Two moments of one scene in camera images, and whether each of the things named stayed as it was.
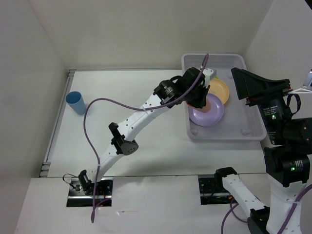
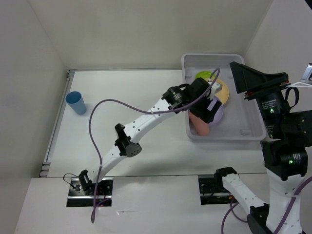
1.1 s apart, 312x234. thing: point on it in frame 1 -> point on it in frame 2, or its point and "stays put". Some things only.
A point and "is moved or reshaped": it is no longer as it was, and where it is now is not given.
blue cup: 75,100 stays put
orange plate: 220,87 stays put
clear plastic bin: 240,122 stays put
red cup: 206,108 is moved or reshaped
